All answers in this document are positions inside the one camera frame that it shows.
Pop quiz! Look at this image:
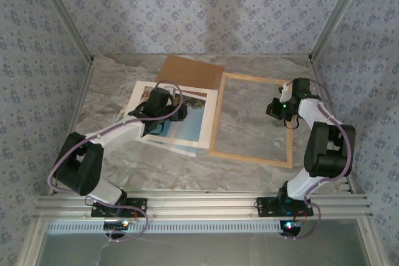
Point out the light wooden picture frame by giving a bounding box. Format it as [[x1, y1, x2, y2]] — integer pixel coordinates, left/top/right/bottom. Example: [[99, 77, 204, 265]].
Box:
[[208, 71, 295, 169]]

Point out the brown backing board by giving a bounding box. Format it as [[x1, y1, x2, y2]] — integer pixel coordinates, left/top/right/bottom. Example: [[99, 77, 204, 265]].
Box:
[[155, 55, 226, 92]]

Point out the seaside photo print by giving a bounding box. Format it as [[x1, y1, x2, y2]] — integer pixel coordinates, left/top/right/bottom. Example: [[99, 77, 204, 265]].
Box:
[[115, 87, 208, 158]]

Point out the white mat board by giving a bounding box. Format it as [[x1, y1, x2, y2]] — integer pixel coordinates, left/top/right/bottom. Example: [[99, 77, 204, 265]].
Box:
[[124, 80, 219, 151]]

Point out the aluminium corner post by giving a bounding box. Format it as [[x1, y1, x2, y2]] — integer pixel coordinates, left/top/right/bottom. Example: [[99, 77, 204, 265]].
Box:
[[32, 0, 95, 63], [308, 0, 372, 61]]

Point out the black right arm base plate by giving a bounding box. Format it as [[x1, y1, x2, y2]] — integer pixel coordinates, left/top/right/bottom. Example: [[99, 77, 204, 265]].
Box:
[[256, 196, 314, 218]]

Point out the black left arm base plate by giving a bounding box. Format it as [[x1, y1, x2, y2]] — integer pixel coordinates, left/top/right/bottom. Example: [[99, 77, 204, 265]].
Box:
[[90, 197, 148, 218]]

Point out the small controller board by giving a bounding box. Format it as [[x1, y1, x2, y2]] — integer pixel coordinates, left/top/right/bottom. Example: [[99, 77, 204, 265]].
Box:
[[279, 219, 304, 237], [103, 221, 130, 231]]

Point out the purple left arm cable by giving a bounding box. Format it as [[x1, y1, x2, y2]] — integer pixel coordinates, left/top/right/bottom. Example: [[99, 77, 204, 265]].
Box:
[[46, 79, 188, 244]]

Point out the grey metal panel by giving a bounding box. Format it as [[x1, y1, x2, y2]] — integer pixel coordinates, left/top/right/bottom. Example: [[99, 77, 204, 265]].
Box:
[[36, 231, 372, 266]]

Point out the grey slotted cable duct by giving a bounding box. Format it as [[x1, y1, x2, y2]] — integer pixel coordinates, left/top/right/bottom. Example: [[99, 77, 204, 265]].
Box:
[[46, 221, 283, 235]]

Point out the aluminium mounting rail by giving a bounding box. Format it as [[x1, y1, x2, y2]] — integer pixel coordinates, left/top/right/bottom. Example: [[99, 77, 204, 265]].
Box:
[[32, 189, 374, 221]]

